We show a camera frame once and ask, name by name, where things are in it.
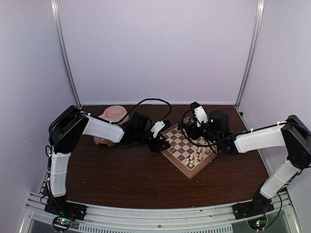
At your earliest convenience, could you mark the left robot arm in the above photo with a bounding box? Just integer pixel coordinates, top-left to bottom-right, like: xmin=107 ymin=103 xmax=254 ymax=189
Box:
xmin=46 ymin=105 xmax=171 ymax=216

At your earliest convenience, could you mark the pink double pet bowl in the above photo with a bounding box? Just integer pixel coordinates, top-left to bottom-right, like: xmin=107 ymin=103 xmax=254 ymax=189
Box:
xmin=94 ymin=105 xmax=127 ymax=147

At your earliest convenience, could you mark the aluminium frame post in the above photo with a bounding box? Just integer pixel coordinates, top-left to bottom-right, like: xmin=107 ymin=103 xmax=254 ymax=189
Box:
xmin=51 ymin=0 xmax=82 ymax=108
xmin=235 ymin=0 xmax=265 ymax=109

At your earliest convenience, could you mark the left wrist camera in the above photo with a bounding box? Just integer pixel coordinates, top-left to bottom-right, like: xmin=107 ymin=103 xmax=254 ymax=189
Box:
xmin=151 ymin=119 xmax=171 ymax=138

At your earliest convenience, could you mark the circuit board with leds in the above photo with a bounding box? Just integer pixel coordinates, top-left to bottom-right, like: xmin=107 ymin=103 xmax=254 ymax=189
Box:
xmin=52 ymin=216 xmax=72 ymax=229
xmin=247 ymin=217 xmax=267 ymax=231

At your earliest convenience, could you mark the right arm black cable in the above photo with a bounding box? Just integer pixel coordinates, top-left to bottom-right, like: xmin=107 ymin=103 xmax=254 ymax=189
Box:
xmin=178 ymin=110 xmax=219 ymax=155

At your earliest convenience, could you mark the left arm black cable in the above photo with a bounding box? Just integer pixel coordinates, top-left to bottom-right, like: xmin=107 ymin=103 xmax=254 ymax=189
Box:
xmin=121 ymin=98 xmax=172 ymax=124

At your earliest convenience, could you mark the front aluminium rail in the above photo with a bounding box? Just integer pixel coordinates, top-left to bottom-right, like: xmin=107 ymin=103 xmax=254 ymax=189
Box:
xmin=17 ymin=198 xmax=302 ymax=233

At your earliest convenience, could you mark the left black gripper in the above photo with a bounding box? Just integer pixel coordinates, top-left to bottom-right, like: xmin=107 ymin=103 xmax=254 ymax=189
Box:
xmin=136 ymin=130 xmax=171 ymax=153

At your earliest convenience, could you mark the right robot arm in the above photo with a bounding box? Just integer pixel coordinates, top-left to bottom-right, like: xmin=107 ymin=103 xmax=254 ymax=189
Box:
xmin=178 ymin=109 xmax=311 ymax=215

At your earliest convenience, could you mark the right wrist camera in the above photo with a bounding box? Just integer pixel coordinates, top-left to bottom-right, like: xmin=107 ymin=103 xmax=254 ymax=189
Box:
xmin=190 ymin=102 xmax=208 ymax=127

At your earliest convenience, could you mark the white chess pieces group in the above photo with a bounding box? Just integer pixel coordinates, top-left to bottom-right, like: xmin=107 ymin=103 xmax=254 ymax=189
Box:
xmin=185 ymin=147 xmax=212 ymax=169

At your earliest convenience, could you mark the left aluminium frame post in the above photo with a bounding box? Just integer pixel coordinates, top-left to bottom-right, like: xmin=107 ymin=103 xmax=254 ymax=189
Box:
xmin=51 ymin=0 xmax=82 ymax=108

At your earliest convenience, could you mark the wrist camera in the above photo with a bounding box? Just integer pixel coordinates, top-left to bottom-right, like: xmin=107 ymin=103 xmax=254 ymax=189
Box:
xmin=151 ymin=119 xmax=171 ymax=138
xmin=190 ymin=102 xmax=208 ymax=127

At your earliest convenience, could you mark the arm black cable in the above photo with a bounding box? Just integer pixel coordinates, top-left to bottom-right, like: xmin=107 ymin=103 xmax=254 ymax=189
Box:
xmin=121 ymin=98 xmax=172 ymax=124
xmin=178 ymin=110 xmax=219 ymax=155

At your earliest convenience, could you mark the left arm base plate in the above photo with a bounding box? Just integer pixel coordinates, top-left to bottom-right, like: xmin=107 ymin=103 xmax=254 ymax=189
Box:
xmin=44 ymin=202 xmax=87 ymax=220

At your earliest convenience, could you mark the left circuit board with LEDs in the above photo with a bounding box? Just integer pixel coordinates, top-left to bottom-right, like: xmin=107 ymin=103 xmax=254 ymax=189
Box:
xmin=52 ymin=216 xmax=72 ymax=229

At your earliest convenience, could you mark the wooden chess board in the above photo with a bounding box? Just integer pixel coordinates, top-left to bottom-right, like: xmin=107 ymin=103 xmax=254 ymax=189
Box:
xmin=161 ymin=123 xmax=218 ymax=179

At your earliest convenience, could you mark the right aluminium frame post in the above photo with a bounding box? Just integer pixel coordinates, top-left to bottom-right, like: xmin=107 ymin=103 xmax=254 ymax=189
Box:
xmin=235 ymin=0 xmax=265 ymax=109

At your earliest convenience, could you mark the right circuit board with LEDs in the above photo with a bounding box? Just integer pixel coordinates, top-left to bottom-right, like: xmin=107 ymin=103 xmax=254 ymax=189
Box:
xmin=247 ymin=217 xmax=267 ymax=231

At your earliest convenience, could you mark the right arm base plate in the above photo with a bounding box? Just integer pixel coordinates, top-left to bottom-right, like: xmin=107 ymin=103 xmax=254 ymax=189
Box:
xmin=232 ymin=201 xmax=275 ymax=220

